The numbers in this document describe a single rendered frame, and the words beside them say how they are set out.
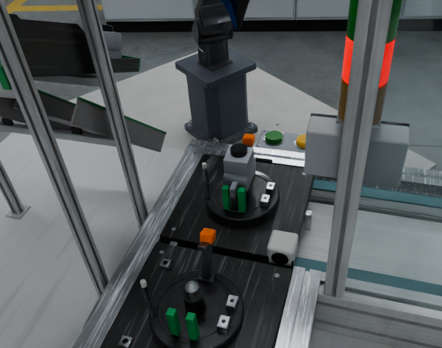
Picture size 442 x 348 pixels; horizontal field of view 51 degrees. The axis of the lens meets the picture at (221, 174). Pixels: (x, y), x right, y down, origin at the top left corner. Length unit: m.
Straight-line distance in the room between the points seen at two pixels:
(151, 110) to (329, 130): 0.86
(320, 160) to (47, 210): 0.71
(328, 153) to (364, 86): 0.12
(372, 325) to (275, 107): 0.73
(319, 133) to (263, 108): 0.76
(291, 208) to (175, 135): 0.50
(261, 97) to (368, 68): 0.90
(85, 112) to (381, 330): 0.58
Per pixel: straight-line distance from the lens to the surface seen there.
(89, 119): 0.79
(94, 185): 1.15
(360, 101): 0.52
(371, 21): 0.48
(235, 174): 0.80
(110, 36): 0.84
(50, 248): 1.04
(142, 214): 0.93
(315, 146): 0.59
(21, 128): 0.94
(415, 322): 0.78
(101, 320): 0.77
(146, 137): 0.93
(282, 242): 0.77
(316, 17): 3.90
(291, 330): 0.72
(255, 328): 0.70
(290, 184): 0.91
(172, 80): 1.52
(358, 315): 0.78
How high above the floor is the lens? 1.57
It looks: 40 degrees down
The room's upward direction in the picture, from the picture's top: 5 degrees counter-clockwise
